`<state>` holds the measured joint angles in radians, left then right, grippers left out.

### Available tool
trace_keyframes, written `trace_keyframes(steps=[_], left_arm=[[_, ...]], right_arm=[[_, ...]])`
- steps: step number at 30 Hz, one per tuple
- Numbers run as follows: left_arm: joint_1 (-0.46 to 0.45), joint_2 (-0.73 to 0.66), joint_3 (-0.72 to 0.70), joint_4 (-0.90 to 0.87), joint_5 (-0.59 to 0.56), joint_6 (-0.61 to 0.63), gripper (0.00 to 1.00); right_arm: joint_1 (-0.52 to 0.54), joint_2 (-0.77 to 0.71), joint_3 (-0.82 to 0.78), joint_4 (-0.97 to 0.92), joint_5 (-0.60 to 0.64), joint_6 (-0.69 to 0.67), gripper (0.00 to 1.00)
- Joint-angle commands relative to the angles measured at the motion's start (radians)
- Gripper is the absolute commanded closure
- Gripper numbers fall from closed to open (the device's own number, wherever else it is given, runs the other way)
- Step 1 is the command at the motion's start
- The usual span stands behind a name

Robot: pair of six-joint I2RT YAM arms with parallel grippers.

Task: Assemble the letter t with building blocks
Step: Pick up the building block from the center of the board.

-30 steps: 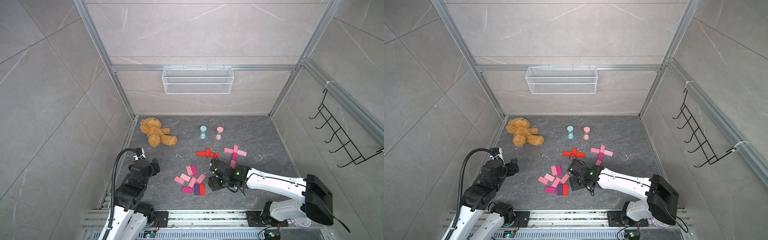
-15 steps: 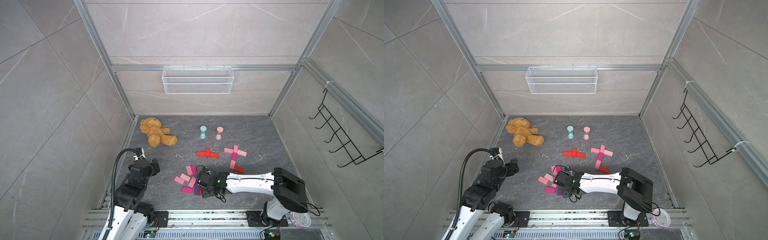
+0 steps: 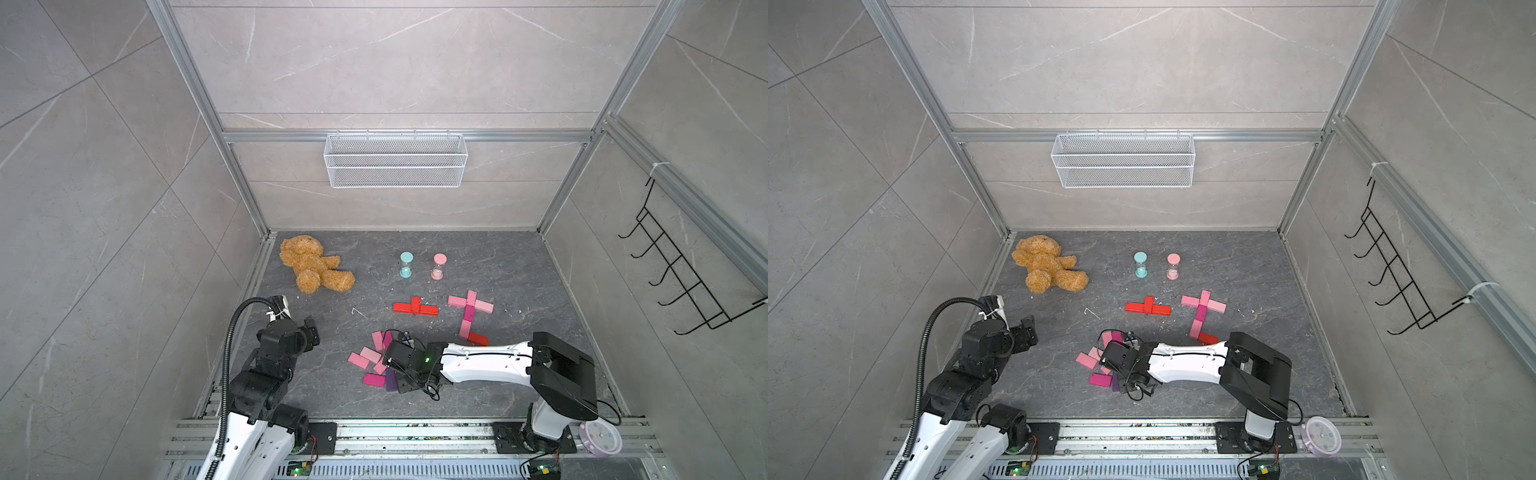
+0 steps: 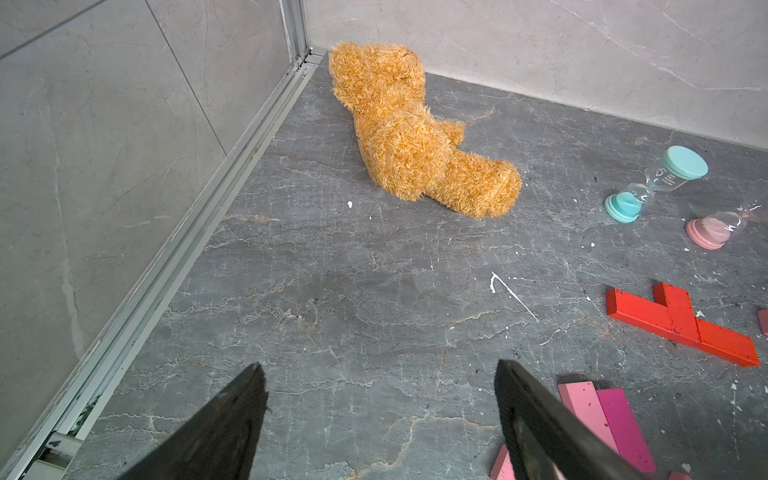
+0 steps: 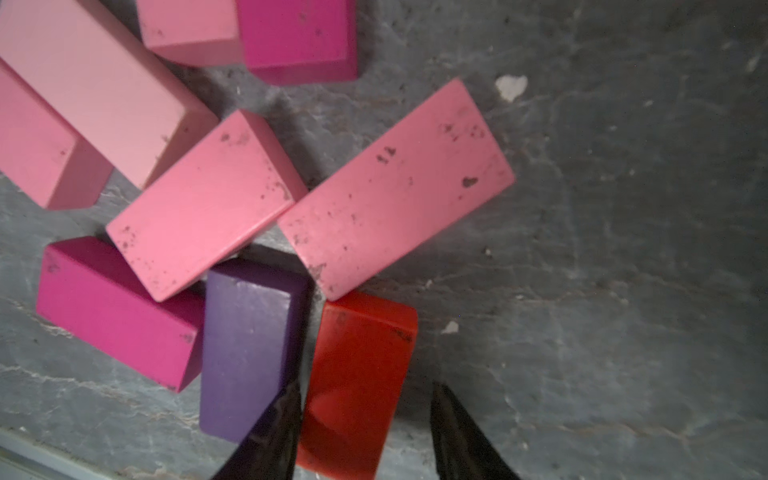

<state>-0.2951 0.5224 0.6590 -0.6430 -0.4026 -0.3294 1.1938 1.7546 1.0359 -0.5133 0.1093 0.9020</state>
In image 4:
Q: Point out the light pink block upper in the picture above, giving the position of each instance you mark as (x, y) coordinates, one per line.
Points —
(581, 399)

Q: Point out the pink sand timer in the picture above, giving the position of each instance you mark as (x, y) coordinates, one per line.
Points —
(714, 231)

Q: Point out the red block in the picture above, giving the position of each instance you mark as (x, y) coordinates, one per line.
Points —
(651, 317)
(727, 344)

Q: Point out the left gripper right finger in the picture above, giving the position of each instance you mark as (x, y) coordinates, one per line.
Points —
(543, 437)

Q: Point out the brown teddy bear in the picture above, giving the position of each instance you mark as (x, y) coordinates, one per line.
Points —
(407, 151)

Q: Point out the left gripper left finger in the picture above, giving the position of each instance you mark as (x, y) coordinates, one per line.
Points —
(219, 441)

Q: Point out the light pink block tilted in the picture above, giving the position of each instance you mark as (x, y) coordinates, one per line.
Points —
(502, 468)

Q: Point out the magenta block upper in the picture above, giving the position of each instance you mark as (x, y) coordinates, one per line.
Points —
(626, 432)

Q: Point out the teal sand timer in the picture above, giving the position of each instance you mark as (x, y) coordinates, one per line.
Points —
(677, 166)

